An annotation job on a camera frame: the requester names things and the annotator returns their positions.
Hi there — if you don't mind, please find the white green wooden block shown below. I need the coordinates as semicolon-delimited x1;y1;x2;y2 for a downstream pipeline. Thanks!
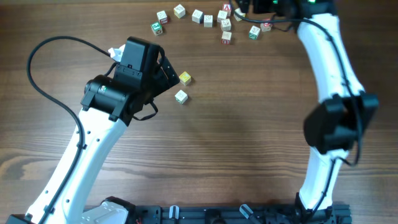
175;90;188;105

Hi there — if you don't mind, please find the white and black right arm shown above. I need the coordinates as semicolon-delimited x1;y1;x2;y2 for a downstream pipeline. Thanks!
235;0;379;218

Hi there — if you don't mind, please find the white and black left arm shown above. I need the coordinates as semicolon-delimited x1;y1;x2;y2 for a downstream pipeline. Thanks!
7;37;179;223

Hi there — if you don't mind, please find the plain wooden block right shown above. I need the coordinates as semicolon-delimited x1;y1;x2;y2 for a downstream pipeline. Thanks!
234;8;246;22

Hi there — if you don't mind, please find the red letter A block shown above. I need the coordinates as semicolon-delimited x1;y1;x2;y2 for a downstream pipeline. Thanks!
222;3;232;17

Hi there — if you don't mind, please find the red letter O block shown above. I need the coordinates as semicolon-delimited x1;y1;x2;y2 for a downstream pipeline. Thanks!
261;19;272;32

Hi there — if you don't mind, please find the plain wooden block centre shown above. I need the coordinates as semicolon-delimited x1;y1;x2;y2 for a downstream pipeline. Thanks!
217;10;228;22

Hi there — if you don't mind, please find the green sided wooden block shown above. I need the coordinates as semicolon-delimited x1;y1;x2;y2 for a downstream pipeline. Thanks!
249;26;261;40

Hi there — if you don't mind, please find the green letter wooden block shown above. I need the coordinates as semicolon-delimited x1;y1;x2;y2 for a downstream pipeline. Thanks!
150;22;163;36

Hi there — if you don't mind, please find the red bottomed wooden block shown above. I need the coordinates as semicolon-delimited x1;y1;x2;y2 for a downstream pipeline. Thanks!
221;31;232;45

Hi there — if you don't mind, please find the plain picture wooden block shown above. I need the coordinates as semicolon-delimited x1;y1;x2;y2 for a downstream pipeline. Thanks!
203;15;213;27

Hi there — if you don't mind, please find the red sided wooden block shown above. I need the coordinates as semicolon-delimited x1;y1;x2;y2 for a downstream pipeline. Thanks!
157;11;169;24

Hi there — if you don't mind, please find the blue sided wooden block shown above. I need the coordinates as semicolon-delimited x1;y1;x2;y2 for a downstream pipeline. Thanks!
192;9;204;24

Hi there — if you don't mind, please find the yellow edged wooden block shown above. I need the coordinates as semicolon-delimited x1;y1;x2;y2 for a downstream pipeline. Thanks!
174;4;186;19

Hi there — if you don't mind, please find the black right camera cable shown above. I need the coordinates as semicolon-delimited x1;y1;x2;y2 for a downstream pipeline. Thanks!
228;0;364;215

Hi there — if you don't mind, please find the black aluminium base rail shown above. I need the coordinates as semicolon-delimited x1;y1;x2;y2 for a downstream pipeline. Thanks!
133;204;353;224

